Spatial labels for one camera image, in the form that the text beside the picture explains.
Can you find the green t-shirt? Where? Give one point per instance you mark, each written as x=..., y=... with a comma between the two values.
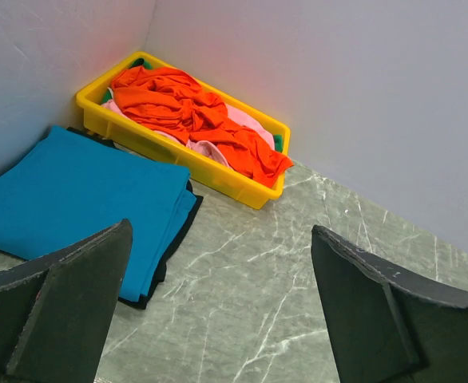
x=278, y=142

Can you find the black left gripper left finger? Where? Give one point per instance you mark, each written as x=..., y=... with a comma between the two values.
x=56, y=310

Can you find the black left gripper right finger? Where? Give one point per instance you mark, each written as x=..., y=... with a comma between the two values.
x=387, y=323

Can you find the pink t-shirt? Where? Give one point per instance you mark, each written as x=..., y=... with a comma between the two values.
x=207, y=148

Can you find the folded blue t-shirt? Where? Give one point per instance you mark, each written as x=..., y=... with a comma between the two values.
x=70, y=199

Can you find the folded black t-shirt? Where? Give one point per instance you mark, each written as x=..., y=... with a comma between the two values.
x=174, y=243

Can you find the yellow plastic bin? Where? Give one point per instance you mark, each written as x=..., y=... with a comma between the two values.
x=140, y=140

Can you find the orange t-shirt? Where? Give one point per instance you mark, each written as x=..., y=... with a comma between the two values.
x=170, y=101

